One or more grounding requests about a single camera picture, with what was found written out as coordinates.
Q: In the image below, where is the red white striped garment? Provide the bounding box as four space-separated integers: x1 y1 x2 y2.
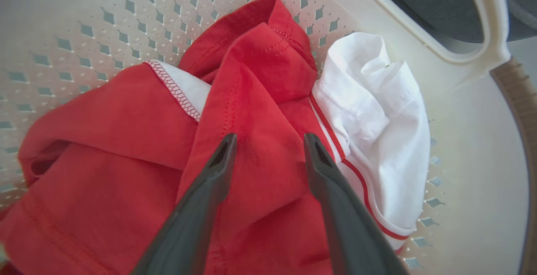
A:
178 0 431 275

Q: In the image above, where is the cream perforated plastic laundry basket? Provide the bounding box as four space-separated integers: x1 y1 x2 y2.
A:
0 0 537 275

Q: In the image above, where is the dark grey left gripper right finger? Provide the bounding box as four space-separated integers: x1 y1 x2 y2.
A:
304 133 409 275

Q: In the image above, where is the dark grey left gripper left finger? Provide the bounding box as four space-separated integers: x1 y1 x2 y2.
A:
132 134 238 275

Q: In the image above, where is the red garment in basket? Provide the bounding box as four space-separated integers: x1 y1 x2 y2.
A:
0 60 211 275

